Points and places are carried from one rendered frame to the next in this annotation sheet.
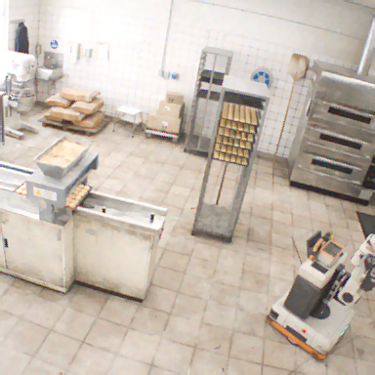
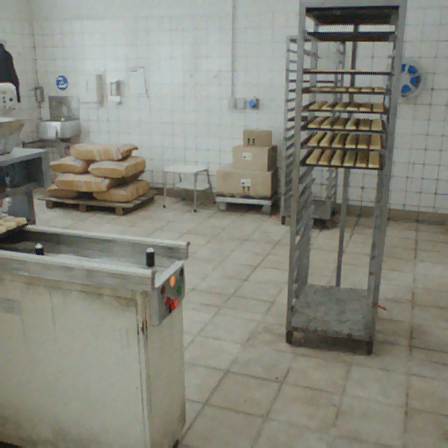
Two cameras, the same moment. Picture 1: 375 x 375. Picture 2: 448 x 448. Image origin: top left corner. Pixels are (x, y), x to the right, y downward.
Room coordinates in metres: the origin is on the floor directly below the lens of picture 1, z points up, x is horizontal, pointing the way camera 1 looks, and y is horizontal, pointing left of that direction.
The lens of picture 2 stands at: (0.97, -0.41, 1.50)
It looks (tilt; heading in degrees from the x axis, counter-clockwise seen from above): 18 degrees down; 12
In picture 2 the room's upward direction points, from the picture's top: straight up
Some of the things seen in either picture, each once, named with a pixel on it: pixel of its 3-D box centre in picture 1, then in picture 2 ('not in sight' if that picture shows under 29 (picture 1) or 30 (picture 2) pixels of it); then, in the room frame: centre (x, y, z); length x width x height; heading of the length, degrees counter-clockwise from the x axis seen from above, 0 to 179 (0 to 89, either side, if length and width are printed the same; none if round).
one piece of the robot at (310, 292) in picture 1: (320, 278); not in sight; (2.45, -1.35, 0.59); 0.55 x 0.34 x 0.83; 141
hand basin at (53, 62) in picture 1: (52, 67); (62, 119); (6.89, 3.02, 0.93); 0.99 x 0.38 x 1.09; 82
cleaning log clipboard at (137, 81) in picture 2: (103, 51); (137, 82); (6.93, 2.00, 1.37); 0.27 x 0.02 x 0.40; 82
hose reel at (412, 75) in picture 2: (257, 98); (399, 114); (6.45, -0.97, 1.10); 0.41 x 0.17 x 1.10; 82
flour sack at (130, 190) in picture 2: (89, 118); (123, 189); (6.34, 1.98, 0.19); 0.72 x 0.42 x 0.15; 176
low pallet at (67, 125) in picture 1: (74, 122); (101, 199); (6.36, 2.28, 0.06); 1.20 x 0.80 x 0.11; 84
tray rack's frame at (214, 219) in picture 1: (229, 160); (343, 178); (3.85, -0.44, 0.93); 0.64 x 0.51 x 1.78; 177
